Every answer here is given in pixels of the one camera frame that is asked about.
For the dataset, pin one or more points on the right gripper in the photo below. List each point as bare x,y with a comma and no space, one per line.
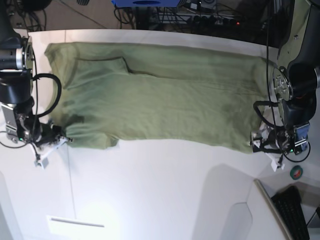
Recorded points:
47,135

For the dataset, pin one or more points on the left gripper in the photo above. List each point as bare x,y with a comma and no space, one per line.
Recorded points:
265,140

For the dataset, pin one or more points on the green t-shirt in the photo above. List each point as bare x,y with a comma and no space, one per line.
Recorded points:
122,91

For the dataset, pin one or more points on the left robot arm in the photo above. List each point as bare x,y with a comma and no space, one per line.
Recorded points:
285,122

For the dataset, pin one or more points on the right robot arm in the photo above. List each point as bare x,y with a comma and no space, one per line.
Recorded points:
17,81

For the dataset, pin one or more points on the green tape roll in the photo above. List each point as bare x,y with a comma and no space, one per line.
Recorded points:
296,172

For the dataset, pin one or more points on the grey laptop edge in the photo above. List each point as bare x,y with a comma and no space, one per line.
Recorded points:
276,215

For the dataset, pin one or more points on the black keyboard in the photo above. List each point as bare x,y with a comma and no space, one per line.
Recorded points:
288,205

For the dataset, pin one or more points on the white table slot plate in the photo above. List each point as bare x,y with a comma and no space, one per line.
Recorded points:
77,229

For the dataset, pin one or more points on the black power strip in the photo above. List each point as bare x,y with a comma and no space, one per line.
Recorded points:
215,20

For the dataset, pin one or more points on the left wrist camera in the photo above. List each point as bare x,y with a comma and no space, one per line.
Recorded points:
277,165

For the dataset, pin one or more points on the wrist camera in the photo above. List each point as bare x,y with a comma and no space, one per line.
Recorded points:
277,165
41,163

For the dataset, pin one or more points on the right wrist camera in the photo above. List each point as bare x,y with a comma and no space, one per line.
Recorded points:
41,163

